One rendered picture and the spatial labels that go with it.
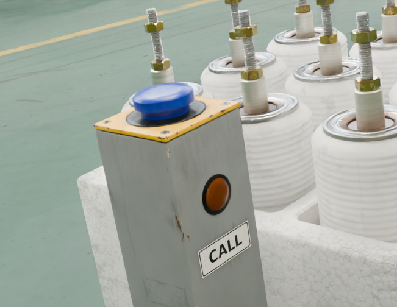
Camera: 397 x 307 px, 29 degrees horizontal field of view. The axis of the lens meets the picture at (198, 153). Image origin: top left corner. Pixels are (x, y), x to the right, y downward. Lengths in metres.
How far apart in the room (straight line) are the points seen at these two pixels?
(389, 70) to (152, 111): 0.40
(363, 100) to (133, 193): 0.20
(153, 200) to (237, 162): 0.06
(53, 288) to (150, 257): 0.48
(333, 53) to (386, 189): 0.21
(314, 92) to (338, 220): 0.17
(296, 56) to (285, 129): 0.26
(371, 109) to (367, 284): 0.13
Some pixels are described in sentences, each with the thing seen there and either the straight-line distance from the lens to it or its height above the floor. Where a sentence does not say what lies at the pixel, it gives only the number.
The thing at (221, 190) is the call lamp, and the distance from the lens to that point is 0.50.
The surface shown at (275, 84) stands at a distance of 0.82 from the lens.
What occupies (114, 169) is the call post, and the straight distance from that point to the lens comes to 0.51.
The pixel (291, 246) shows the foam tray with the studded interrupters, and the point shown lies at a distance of 0.61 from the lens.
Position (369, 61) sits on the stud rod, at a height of 0.30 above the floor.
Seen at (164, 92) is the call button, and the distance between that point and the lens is 0.49.
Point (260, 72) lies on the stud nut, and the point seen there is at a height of 0.29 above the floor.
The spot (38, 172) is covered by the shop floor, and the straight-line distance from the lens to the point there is 1.38.
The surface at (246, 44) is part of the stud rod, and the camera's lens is 0.67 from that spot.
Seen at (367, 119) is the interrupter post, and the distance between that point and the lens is 0.61.
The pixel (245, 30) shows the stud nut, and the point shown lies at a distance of 0.66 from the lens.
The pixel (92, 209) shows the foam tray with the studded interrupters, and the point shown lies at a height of 0.15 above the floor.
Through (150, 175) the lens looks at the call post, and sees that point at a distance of 0.48.
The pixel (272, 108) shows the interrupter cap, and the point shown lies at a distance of 0.69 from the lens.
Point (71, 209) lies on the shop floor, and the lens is 1.20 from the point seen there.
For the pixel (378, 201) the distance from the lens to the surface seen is 0.60.
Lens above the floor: 0.46
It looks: 21 degrees down
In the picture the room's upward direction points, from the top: 9 degrees counter-clockwise
